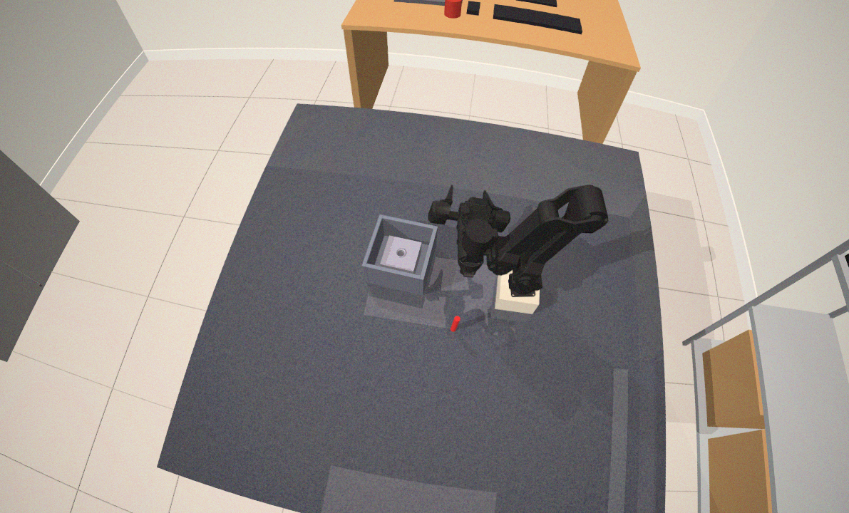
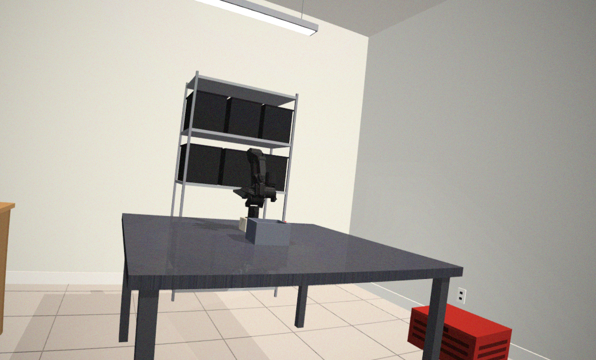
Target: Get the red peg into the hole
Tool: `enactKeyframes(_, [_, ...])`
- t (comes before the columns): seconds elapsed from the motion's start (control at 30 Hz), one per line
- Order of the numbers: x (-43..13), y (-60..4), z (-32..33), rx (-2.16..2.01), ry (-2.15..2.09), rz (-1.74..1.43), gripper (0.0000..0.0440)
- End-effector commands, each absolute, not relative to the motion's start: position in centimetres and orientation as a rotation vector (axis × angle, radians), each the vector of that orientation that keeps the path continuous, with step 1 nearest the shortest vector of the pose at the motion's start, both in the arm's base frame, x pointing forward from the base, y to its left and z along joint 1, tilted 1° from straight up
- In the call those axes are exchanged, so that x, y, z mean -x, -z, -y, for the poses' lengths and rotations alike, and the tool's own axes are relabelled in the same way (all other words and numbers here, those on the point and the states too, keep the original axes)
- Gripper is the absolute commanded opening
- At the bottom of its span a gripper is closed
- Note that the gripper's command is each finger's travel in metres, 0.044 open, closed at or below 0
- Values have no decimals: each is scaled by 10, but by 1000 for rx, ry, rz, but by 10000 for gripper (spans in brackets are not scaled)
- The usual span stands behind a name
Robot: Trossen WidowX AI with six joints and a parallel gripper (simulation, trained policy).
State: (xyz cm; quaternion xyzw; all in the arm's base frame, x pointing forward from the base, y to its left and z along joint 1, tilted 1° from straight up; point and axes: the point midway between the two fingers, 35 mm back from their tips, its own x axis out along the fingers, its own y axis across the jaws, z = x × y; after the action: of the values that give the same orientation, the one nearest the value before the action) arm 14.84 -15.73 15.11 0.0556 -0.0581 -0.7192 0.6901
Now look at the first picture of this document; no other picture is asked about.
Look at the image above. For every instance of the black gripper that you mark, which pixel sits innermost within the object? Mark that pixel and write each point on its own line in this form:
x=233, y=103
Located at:
x=440, y=211

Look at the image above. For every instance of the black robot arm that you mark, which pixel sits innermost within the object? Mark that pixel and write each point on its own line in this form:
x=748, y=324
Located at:
x=543, y=229

